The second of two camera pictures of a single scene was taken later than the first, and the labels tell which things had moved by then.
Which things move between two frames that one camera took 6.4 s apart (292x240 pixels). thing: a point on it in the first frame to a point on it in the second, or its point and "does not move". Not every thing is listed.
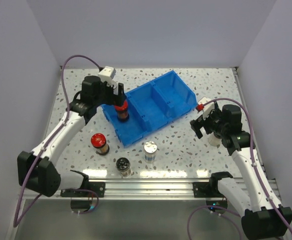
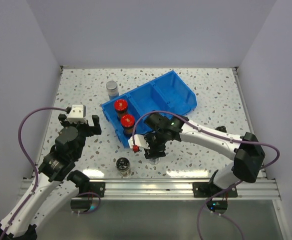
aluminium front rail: (168, 188) does not move
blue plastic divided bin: (151, 106) does not move
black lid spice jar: (123, 165) does not move
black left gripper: (114, 99) to (92, 129)
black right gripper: (196, 124) to (152, 151)
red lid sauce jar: (98, 141) to (128, 121)
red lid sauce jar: (122, 111) does not move
